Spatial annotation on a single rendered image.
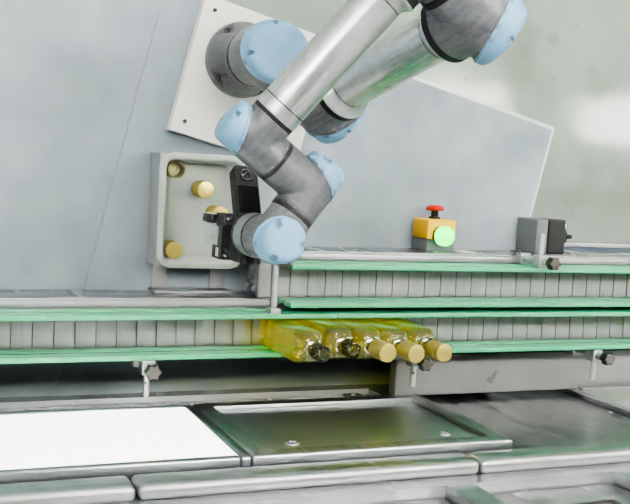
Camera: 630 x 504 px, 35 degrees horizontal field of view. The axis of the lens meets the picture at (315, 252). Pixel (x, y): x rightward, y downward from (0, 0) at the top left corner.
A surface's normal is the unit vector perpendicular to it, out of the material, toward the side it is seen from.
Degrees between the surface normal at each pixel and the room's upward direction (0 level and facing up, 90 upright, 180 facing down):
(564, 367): 0
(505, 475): 90
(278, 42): 7
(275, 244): 1
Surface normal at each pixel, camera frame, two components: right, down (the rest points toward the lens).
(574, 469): 0.05, -1.00
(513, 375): 0.38, 0.10
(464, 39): -0.39, 0.77
